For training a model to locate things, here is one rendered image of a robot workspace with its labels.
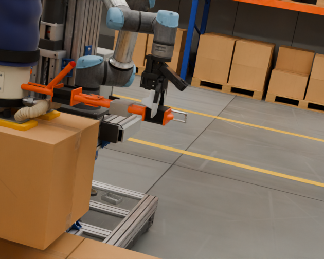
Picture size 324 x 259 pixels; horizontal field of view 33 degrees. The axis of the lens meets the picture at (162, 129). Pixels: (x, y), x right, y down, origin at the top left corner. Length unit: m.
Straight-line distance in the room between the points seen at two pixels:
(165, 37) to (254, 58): 7.17
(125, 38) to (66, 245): 0.91
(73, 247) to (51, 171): 0.52
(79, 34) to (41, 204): 1.01
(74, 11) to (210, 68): 6.57
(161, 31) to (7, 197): 0.79
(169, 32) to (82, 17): 0.89
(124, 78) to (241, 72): 6.62
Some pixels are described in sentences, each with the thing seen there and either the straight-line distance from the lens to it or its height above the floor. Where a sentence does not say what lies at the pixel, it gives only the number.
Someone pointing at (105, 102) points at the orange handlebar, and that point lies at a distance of 1.93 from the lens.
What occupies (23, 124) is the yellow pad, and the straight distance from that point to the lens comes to 1.98.
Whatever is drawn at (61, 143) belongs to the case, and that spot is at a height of 1.06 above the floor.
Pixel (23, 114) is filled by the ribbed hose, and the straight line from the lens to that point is 1.97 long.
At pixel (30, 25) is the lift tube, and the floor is 1.42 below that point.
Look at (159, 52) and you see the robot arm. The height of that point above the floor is 1.42.
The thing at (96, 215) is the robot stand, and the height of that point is 0.21.
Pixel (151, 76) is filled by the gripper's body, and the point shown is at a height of 1.33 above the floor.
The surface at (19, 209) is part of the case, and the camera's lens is 1.99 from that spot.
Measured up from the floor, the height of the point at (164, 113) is 1.22.
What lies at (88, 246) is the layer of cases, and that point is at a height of 0.54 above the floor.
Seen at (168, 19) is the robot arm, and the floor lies 1.53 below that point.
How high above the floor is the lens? 1.66
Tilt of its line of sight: 16 degrees down
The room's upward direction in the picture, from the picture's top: 9 degrees clockwise
